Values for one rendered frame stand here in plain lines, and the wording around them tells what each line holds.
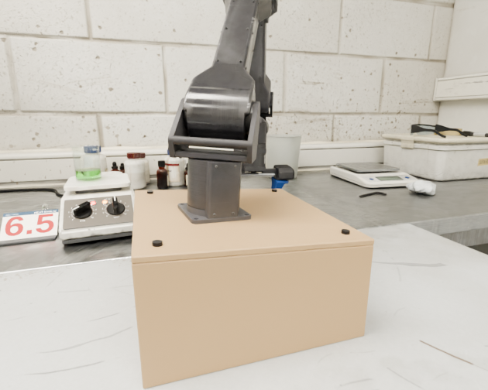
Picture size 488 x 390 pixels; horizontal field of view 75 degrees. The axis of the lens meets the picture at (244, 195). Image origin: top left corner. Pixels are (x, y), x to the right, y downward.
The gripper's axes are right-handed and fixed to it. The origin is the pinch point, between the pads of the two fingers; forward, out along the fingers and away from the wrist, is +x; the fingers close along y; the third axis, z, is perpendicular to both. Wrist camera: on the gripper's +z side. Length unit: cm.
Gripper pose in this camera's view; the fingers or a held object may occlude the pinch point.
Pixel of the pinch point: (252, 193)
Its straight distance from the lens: 77.0
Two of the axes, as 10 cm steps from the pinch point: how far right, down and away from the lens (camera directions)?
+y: -9.9, 0.2, -1.3
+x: -0.1, 9.6, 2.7
